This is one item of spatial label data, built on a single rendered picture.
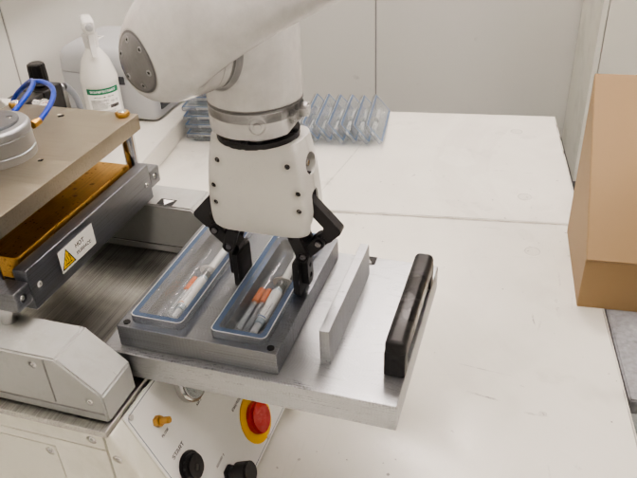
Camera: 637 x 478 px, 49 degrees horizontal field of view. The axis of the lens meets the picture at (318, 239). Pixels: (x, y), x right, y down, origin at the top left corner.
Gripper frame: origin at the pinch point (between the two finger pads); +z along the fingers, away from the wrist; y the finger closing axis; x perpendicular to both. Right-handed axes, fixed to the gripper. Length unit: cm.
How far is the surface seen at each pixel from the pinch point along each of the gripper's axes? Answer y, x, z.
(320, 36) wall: 70, -235, 48
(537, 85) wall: -23, -246, 68
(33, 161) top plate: 25.4, 0.4, -9.5
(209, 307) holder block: 4.7, 5.1, 1.9
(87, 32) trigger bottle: 67, -70, -1
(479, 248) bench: -17, -50, 26
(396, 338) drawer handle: -14.3, 6.7, 0.4
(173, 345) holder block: 6.4, 9.9, 3.2
